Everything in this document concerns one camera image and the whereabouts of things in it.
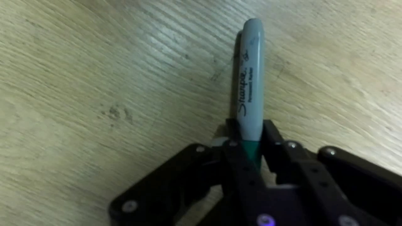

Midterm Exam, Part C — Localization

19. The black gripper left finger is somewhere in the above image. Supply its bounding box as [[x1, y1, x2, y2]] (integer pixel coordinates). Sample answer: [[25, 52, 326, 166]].
[[110, 118, 274, 226]]

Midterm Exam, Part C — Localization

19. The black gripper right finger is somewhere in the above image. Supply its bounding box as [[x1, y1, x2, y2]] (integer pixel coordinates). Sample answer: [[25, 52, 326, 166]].
[[260, 119, 402, 226]]

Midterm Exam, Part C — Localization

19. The grey marker with green cap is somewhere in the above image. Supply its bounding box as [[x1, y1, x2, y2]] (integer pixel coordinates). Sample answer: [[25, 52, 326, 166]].
[[229, 18, 267, 170]]

